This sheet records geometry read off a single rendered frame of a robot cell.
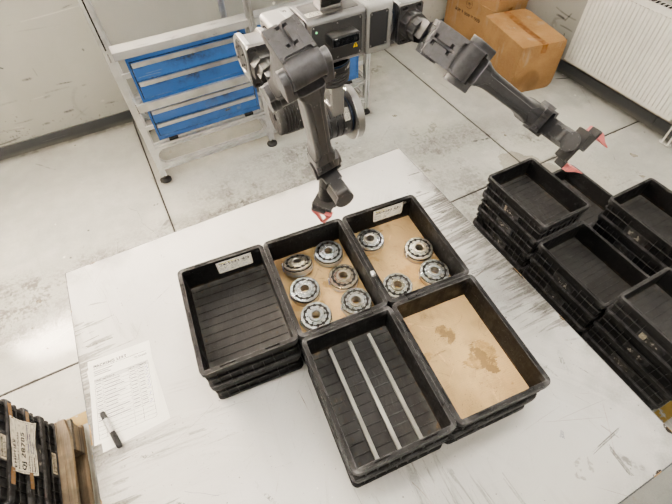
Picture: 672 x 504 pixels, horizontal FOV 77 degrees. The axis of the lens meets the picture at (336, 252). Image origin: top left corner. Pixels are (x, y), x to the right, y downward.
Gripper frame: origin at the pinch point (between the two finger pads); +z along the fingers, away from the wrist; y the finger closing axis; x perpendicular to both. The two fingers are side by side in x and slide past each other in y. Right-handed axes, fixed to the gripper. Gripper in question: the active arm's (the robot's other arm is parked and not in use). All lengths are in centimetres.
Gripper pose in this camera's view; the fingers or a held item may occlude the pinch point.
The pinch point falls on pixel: (326, 213)
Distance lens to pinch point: 139.3
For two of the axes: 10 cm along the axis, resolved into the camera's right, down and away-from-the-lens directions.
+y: 3.7, -7.6, 5.3
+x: -9.3, -3.4, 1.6
